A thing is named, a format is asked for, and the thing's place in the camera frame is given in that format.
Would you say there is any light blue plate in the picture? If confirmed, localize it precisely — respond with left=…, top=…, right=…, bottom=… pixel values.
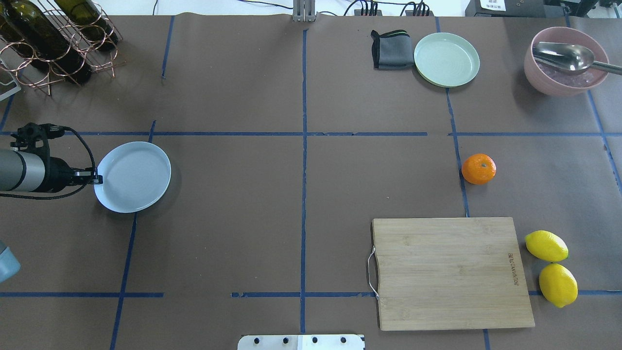
left=94, top=141, right=172, bottom=213

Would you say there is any black power strip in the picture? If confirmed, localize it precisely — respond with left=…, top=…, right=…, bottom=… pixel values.
left=344, top=0, right=434, bottom=17

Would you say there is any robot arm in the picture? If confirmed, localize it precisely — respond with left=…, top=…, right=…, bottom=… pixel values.
left=0, top=149, right=103, bottom=193

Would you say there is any aluminium profile post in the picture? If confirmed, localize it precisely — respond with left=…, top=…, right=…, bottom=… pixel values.
left=293, top=0, right=317, bottom=22

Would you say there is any steel ladle spoon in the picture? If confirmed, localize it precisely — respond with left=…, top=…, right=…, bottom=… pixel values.
left=532, top=41, right=622, bottom=75

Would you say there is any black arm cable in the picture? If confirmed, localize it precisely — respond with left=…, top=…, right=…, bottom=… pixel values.
left=0, top=123, right=99, bottom=201

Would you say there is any folded grey cloth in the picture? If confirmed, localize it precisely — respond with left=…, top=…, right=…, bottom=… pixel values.
left=371, top=29, right=415, bottom=70

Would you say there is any yellow lemon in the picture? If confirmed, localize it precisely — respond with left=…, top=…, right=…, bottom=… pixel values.
left=524, top=230, right=569, bottom=263
left=538, top=263, right=578, bottom=308

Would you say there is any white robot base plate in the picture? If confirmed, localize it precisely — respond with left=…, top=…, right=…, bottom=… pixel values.
left=237, top=334, right=366, bottom=350

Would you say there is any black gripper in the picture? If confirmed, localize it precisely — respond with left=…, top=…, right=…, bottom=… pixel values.
left=43, top=157, right=103, bottom=193

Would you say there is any bamboo cutting board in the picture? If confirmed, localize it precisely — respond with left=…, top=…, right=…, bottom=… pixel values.
left=372, top=217, right=535, bottom=332

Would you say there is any dark wine bottle right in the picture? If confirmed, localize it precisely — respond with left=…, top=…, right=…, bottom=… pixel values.
left=55, top=0, right=119, bottom=53

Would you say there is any lower yellow lemon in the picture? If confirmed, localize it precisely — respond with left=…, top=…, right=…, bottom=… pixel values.
left=538, top=263, right=578, bottom=308

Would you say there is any orange mandarin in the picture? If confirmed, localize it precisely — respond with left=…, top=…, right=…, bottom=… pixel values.
left=461, top=153, right=496, bottom=185

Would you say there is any upper yellow lemon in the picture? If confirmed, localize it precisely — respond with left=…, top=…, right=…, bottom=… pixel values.
left=524, top=230, right=569, bottom=263

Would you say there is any light green plate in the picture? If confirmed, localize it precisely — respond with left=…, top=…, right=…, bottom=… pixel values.
left=414, top=33, right=481, bottom=88

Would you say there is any copper wire bottle rack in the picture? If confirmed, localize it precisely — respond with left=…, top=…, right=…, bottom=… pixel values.
left=1, top=0, right=127, bottom=95

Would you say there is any black equipment box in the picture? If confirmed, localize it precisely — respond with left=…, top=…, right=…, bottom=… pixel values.
left=465, top=0, right=566, bottom=18

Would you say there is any pink bowl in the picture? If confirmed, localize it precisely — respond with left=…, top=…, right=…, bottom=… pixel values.
left=523, top=26, right=609, bottom=97

